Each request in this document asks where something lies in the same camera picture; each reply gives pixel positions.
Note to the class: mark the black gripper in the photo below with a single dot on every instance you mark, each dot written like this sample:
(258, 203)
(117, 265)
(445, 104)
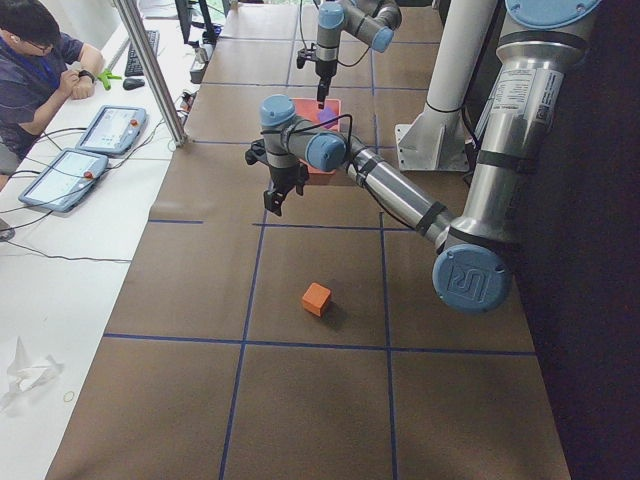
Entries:
(283, 177)
(326, 70)

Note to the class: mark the purple foam block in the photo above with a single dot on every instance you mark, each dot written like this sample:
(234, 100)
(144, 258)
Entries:
(327, 117)

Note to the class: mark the orange foam block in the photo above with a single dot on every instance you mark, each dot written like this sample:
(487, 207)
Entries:
(316, 299)

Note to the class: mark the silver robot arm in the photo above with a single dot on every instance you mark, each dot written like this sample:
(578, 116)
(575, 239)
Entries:
(508, 110)
(372, 22)

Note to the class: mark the white mounting pillar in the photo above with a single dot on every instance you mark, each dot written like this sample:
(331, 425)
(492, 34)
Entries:
(435, 140)

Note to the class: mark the metal cup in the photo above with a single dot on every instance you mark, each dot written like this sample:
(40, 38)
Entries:
(203, 53)

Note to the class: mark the black computer mouse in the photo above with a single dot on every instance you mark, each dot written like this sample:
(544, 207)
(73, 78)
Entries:
(131, 83)

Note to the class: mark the far teach pendant tablet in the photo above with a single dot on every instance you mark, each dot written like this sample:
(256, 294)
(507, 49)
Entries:
(113, 130)

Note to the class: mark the teach pendant tablet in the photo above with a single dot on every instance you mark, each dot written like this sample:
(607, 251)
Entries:
(66, 181)
(113, 130)

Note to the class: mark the near teach pendant tablet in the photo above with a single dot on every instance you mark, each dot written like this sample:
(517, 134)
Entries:
(66, 181)

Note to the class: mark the seated person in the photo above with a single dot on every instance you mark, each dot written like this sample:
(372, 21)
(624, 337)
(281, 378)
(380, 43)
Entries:
(41, 68)

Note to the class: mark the crumpled white paper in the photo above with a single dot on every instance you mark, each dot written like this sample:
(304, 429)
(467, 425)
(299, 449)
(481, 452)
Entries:
(21, 374)

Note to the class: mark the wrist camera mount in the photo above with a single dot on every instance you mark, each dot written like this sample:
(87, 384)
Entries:
(306, 55)
(256, 153)

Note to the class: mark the aluminium frame post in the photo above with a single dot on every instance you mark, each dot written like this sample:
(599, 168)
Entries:
(129, 14)

